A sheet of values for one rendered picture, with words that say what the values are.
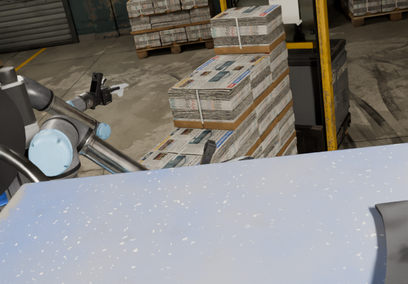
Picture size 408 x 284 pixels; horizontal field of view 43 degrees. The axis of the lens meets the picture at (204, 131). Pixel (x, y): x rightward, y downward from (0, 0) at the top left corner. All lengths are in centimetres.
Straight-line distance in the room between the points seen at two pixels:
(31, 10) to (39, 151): 860
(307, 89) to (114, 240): 362
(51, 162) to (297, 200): 114
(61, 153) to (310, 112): 281
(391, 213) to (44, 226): 26
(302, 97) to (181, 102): 139
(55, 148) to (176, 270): 113
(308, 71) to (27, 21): 699
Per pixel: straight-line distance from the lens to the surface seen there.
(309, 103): 400
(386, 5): 775
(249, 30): 320
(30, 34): 1015
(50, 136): 146
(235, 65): 306
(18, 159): 58
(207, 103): 276
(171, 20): 758
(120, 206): 43
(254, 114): 301
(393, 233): 35
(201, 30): 756
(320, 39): 364
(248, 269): 34
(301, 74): 394
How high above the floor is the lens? 196
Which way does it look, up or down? 24 degrees down
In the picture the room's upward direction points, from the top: 10 degrees counter-clockwise
